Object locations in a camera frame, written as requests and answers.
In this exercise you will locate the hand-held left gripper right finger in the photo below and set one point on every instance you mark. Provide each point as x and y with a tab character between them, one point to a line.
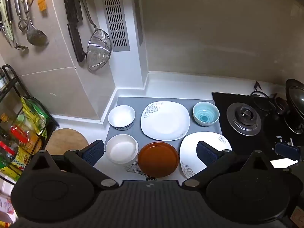
206	154

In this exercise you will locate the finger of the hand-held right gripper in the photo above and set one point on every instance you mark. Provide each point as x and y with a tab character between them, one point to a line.
286	150

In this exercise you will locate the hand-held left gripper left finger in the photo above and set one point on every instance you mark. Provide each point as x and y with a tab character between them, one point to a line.
93	153

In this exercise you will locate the white square floral plate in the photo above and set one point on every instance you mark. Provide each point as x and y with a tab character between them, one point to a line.
190	154
165	121

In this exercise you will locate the large plain white bowl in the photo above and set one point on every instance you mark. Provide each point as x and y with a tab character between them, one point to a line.
121	148

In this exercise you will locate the light blue bowl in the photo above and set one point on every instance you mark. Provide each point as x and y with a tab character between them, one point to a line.
205	114

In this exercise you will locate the white bowl with blue pattern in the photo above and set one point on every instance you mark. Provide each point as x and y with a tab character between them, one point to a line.
121	116

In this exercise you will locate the brown round plate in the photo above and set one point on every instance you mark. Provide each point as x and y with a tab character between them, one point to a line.
158	159

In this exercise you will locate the black gas stove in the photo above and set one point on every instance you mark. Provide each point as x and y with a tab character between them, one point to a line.
268	133

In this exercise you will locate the round wooden cutting board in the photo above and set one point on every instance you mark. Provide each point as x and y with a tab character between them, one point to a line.
63	141

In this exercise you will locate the black and white patterned cloth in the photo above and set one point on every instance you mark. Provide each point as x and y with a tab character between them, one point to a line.
133	169

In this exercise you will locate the dark wok with lid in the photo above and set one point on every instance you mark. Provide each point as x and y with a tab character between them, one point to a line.
295	104

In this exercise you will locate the grey table mat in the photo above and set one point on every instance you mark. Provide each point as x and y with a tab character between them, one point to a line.
140	133

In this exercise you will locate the round metal stove burner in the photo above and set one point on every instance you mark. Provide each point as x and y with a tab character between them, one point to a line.
244	118

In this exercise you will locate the black pot support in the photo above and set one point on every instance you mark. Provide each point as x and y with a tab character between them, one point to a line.
260	95

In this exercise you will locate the yellow snack packet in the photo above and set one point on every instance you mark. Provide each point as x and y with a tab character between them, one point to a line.
32	112

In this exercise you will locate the cooking oil bottle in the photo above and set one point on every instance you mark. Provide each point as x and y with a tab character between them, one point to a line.
19	133

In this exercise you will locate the bottle with yellow label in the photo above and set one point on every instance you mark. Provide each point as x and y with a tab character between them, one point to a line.
13	162

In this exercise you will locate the red and white packet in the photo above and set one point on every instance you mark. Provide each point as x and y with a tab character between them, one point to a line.
6	206

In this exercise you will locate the metal mesh strainer ladle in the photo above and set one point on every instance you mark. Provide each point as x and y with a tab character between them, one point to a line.
98	46

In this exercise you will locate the black metal rack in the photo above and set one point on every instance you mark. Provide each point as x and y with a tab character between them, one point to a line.
14	80

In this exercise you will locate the black cleaver knife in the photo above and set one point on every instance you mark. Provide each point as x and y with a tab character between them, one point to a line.
74	28

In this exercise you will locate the metal serving spoon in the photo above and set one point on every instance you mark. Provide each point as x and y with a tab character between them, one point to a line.
36	36

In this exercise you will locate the grey vent grille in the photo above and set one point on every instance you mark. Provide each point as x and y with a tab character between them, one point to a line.
115	16

